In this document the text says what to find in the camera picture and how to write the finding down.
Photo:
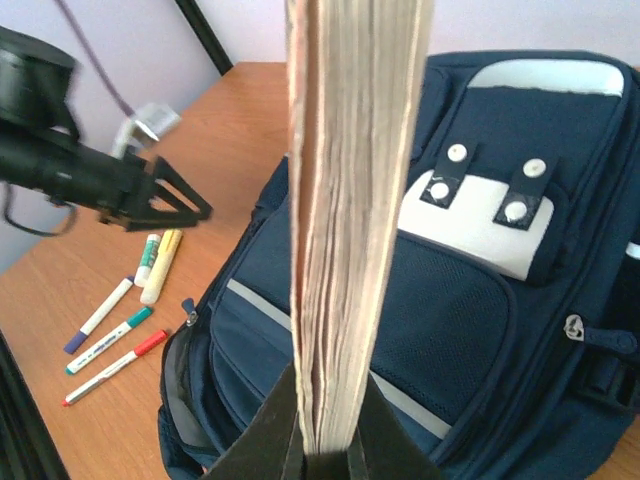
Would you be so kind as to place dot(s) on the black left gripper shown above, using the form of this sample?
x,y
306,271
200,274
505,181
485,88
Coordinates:
x,y
132,182

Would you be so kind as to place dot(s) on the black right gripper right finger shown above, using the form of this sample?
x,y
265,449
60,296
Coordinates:
x,y
381,448

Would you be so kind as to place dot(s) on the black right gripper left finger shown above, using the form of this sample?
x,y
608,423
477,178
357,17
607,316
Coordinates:
x,y
271,447

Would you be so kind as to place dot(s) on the navy blue backpack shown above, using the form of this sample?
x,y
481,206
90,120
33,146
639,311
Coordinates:
x,y
508,344

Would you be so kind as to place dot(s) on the pink illustrated book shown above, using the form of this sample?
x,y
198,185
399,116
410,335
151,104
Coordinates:
x,y
355,73

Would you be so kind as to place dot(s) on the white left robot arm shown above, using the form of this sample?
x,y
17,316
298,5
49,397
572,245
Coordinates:
x,y
41,151

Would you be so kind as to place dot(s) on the green cap white marker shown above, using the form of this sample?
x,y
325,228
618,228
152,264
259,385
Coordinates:
x,y
147,260

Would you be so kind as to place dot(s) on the yellow highlighter marker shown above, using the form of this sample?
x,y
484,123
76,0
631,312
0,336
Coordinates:
x,y
165,255

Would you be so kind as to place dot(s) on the teal cap white marker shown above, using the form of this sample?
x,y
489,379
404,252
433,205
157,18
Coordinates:
x,y
108,340

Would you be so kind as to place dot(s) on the red cap white marker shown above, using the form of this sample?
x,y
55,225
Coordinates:
x,y
92,384

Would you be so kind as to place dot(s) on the purple cap white marker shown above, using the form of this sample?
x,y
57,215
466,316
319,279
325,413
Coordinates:
x,y
98,315

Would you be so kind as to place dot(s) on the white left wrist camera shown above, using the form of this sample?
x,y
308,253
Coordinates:
x,y
146,126

